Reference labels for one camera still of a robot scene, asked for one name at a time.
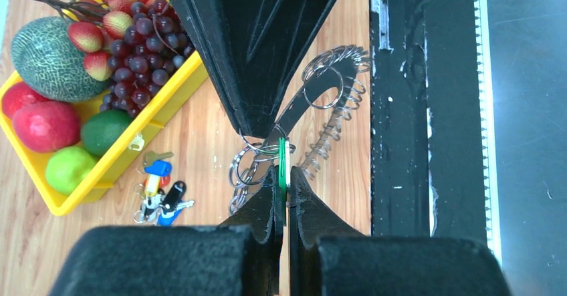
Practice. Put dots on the red apple near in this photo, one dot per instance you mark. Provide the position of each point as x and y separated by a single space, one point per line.
47 126

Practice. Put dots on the purple grape bunch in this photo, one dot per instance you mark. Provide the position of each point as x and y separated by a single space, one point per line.
153 48

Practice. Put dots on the light green apple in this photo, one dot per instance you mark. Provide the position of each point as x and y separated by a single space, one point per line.
67 168

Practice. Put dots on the red apple far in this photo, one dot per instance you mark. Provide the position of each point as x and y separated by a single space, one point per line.
18 96

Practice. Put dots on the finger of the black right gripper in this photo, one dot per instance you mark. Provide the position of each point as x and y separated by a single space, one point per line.
208 50
256 48

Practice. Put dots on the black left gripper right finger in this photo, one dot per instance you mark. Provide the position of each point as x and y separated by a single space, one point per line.
319 262

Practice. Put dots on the dark green lime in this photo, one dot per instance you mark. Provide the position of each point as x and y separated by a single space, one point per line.
101 131

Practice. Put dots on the red apple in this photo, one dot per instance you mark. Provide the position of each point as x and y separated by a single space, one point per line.
47 126
18 96

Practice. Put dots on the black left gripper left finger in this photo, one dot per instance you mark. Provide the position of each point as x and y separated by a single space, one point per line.
253 242

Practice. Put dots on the yellow plastic tray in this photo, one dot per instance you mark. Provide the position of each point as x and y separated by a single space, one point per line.
143 130

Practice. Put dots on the green netted melon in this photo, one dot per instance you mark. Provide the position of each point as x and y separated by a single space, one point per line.
49 63

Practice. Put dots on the pile of tagged keys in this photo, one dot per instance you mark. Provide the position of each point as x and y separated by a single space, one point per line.
162 201

